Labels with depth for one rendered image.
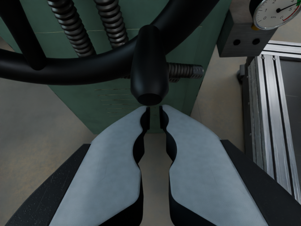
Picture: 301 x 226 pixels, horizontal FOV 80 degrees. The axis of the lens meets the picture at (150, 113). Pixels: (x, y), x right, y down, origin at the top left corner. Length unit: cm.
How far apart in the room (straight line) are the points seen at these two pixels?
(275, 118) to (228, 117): 26
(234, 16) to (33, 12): 35
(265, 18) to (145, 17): 19
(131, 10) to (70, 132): 74
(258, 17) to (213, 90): 73
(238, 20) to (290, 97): 56
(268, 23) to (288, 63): 65
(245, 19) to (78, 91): 45
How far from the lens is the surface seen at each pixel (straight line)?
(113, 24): 22
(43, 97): 116
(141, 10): 36
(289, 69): 97
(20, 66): 22
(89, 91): 57
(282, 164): 72
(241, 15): 38
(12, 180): 105
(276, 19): 35
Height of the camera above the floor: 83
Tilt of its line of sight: 64 degrees down
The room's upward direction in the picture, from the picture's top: 5 degrees counter-clockwise
